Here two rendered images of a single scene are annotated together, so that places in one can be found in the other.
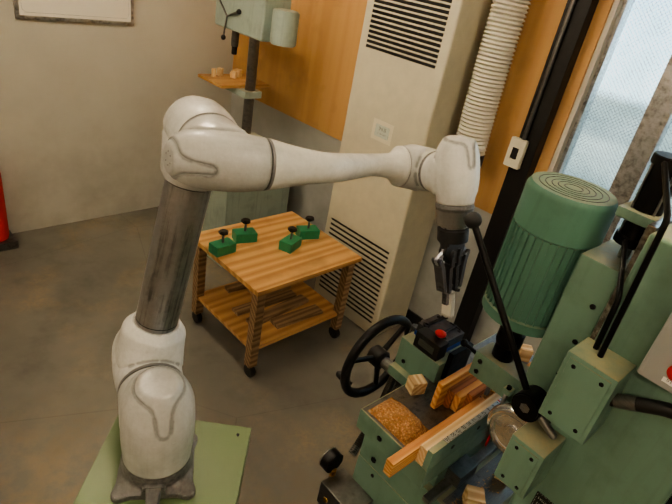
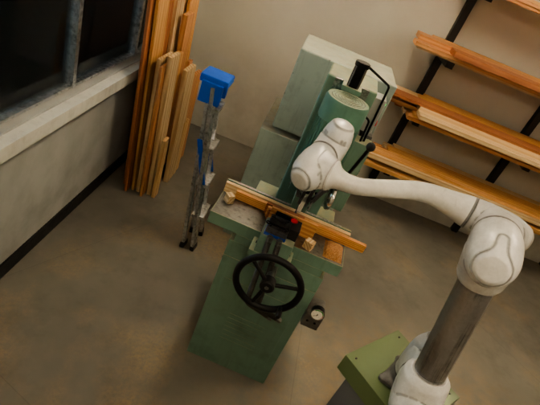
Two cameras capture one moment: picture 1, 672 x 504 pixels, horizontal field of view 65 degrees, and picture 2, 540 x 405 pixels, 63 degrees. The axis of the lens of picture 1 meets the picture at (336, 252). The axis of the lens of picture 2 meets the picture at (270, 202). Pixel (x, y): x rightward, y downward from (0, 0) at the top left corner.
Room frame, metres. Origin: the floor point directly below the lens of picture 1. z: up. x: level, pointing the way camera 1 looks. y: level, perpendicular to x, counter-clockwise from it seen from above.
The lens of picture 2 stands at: (2.21, 0.69, 1.98)
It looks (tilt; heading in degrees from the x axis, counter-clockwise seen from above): 32 degrees down; 227
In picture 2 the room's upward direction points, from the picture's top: 23 degrees clockwise
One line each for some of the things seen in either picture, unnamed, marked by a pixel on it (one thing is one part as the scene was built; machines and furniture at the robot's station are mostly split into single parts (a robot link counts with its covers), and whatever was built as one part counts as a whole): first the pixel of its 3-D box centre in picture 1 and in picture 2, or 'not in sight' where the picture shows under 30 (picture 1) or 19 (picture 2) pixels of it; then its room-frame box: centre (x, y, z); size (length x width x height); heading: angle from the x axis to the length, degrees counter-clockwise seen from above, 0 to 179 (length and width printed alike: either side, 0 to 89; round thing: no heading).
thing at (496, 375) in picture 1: (502, 376); (302, 197); (0.99, -0.44, 1.03); 0.14 x 0.07 x 0.09; 47
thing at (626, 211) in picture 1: (653, 203); (353, 82); (0.91, -0.53, 1.54); 0.08 x 0.08 x 0.17; 47
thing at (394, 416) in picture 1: (399, 416); (334, 249); (0.91, -0.22, 0.91); 0.12 x 0.09 x 0.03; 47
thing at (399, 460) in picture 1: (474, 408); (300, 221); (0.98, -0.41, 0.92); 0.62 x 0.02 x 0.04; 137
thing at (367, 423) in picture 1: (451, 385); (276, 236); (1.11, -0.38, 0.87); 0.61 x 0.30 x 0.06; 137
